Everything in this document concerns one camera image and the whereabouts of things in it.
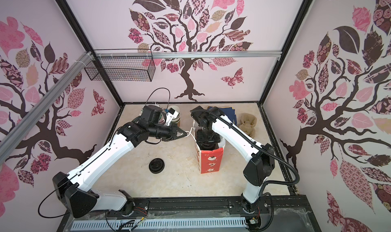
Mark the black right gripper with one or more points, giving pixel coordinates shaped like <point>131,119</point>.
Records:
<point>200,139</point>

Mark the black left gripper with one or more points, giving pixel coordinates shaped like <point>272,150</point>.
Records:
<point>172,135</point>

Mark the red white paper takeout bag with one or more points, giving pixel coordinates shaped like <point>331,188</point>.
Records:
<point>209,161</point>

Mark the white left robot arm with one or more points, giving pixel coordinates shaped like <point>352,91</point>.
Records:
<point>74,189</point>

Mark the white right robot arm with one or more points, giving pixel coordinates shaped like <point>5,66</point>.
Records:
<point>260,158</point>

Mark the stack of green paper cups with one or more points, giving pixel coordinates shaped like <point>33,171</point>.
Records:
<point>176,118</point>

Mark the navy blue paper bags stack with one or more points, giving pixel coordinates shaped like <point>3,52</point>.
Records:
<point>227,111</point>

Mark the stack of black cup lids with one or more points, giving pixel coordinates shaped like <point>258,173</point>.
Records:
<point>156,166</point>

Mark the brown pulp cup carriers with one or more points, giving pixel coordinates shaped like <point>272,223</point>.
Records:
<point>247,124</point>

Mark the black wire mesh basket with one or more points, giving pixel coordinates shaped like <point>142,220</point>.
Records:
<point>121,65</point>

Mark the aluminium horizontal rail back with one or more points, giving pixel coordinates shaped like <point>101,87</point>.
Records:
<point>191,55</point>

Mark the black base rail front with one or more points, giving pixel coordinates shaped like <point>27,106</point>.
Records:
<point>286,213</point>

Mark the white slotted cable duct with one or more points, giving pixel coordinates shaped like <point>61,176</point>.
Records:
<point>157,224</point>

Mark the black vertical frame post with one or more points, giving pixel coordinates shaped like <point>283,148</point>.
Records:
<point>73,22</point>

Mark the aluminium diagonal rail left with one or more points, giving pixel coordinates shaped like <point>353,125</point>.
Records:
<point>11,141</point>

